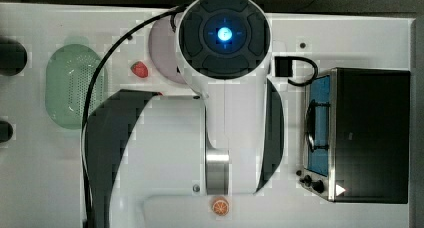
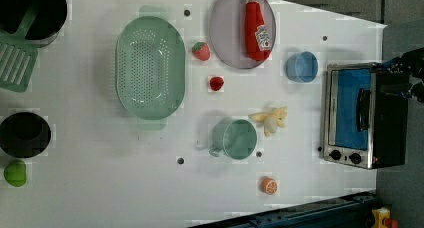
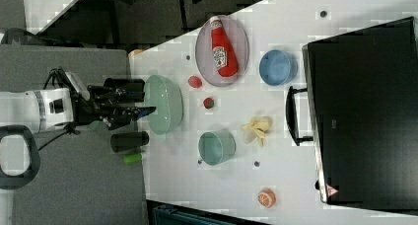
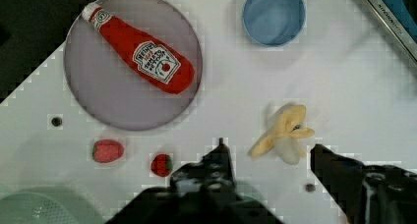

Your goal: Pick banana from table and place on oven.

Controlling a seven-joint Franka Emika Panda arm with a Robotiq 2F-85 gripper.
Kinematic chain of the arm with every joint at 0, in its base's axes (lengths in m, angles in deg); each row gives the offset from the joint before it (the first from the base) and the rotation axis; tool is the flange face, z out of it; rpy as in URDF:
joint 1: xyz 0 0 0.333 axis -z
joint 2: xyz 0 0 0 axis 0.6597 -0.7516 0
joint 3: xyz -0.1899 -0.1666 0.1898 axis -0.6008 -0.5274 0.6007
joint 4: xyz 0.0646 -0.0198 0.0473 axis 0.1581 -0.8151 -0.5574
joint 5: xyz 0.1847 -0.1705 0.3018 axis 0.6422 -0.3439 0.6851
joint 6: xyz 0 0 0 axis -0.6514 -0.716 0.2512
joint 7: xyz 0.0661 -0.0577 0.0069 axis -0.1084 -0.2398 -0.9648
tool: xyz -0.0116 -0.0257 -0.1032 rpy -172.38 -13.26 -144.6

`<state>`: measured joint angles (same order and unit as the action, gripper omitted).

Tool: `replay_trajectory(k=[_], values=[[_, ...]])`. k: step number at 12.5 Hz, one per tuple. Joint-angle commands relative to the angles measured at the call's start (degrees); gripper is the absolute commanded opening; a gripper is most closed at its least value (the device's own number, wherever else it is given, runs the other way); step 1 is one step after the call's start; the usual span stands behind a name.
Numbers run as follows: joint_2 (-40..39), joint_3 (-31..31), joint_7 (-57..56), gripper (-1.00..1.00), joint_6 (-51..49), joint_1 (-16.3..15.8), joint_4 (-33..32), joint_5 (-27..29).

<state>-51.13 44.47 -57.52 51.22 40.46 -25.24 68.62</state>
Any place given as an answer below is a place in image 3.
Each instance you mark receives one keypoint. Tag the black cylinder holder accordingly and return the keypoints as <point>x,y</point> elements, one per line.
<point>126,141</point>
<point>134,85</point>

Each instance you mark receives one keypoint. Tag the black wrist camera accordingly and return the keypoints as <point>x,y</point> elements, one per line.
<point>78,85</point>

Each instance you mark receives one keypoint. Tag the green colander basket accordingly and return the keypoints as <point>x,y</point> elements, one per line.
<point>165,95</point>

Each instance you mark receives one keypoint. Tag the black cylinder holder lower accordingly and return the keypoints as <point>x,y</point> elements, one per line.
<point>126,141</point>

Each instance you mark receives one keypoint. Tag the small red toy fruit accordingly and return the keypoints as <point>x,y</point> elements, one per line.
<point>208,103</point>

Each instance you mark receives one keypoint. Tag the green mug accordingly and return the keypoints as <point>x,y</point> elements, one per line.
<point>217,147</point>

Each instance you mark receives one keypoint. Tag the orange slice toy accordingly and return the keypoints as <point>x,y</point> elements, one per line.
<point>267,198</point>

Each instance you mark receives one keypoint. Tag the grey oval plate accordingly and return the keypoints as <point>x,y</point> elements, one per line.
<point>204,55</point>

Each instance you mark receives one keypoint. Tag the toy strawberry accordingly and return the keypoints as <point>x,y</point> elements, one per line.
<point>194,82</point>

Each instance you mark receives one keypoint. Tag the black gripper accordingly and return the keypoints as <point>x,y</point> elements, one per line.
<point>87,111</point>

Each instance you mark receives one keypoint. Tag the peeled yellow toy banana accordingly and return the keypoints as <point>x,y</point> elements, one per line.
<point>256,129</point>

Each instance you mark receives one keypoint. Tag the blue bowl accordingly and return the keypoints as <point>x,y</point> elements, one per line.
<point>277,68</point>

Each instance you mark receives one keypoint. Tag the green toy pear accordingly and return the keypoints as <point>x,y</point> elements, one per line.
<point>132,158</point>

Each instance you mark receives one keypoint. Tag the black cylinder holder upper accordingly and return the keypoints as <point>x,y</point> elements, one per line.
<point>134,85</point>

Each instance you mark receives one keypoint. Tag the red ketchup bottle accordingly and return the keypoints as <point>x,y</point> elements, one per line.
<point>223,53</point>

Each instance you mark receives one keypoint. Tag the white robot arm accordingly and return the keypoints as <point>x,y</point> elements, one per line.
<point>47,110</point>

